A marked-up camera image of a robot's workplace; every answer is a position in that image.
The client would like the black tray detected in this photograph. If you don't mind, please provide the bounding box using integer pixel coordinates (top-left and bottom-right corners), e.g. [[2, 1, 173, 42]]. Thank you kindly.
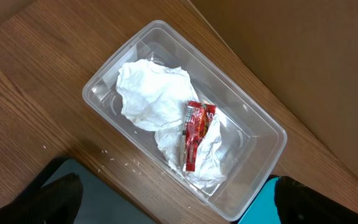
[[16, 157, 154, 224]]

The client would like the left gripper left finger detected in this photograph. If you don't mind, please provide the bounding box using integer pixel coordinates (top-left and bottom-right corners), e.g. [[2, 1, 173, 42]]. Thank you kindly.
[[0, 173, 83, 224]]

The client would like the red sauce packet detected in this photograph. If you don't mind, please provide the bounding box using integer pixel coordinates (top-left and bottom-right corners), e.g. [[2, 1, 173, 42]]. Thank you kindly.
[[181, 101, 216, 172]]

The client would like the clear plastic bin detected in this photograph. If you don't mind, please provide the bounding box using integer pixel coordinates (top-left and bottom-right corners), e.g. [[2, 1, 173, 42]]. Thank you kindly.
[[82, 20, 287, 221]]

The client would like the teal serving tray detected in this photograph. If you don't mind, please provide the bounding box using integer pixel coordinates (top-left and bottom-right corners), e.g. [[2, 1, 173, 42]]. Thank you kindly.
[[237, 177, 281, 224]]

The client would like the white napkin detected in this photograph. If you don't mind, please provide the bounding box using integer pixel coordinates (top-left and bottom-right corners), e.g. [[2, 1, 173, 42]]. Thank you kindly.
[[116, 59, 198, 131], [155, 108, 226, 189]]

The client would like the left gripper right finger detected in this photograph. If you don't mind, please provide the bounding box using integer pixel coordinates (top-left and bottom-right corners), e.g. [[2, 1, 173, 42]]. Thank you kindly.
[[274, 176, 358, 224]]

